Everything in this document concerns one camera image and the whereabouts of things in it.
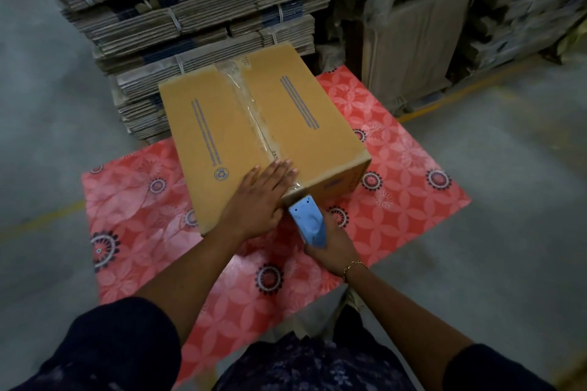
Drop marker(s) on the person's left hand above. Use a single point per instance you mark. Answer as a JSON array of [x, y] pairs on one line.
[[257, 203]]

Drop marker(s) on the person's right hand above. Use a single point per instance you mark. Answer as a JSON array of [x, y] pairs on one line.
[[334, 244]]

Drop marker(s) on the person's left thumb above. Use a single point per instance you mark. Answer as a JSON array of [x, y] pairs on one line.
[[251, 174]]

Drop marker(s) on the brown cardboard box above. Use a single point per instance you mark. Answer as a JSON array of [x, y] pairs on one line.
[[261, 129]]

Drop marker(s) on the blue tape dispenser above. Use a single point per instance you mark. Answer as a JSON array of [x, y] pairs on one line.
[[308, 219]]

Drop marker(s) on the person's left forearm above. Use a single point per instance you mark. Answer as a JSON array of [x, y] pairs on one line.
[[183, 285]]

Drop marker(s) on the person's right forearm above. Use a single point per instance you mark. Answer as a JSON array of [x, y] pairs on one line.
[[403, 322]]

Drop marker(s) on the red floral mat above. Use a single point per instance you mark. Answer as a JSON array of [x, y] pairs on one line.
[[275, 230]]

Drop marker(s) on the stack of flattened cardboard boxes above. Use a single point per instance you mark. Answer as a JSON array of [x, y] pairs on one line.
[[183, 24]]

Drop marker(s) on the person's dark floral clothing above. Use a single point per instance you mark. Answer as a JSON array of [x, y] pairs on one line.
[[284, 358]]

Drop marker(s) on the upright bundle of flat cardboard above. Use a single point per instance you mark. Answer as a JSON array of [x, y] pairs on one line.
[[412, 47]]

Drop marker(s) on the stack of bundled flat cartons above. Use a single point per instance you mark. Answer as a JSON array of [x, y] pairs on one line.
[[527, 6]]

